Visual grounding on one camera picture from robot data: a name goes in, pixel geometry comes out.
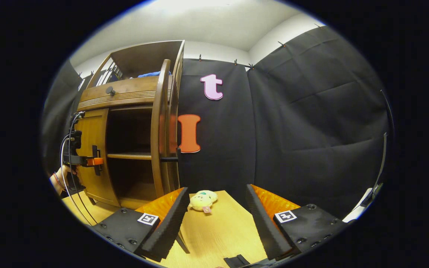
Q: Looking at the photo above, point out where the wooden cabinet door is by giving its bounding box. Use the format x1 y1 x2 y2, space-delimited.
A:
151 59 180 198
75 109 121 207

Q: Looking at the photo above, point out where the wooden inner cabinet shelf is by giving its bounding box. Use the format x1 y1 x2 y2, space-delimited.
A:
107 153 153 161

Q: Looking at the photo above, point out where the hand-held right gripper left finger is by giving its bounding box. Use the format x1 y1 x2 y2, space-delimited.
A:
93 187 191 261

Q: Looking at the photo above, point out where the black backdrop cloth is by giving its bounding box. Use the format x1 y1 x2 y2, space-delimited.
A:
43 24 391 220

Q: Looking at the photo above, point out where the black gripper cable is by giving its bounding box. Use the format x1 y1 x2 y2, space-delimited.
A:
60 111 96 226

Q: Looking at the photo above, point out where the folded blue towel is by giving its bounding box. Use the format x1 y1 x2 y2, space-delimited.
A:
137 71 171 78

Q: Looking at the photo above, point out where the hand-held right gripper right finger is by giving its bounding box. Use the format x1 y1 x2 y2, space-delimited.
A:
245 184 355 260

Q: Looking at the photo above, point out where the wooden drawer with black knob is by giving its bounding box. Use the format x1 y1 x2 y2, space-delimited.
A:
77 76 173 111

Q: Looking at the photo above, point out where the yellow plush toy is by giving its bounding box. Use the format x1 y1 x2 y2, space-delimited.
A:
188 190 218 214

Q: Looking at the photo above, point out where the wooden double-door shoe cabinet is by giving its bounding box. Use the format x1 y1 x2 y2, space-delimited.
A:
75 40 185 210

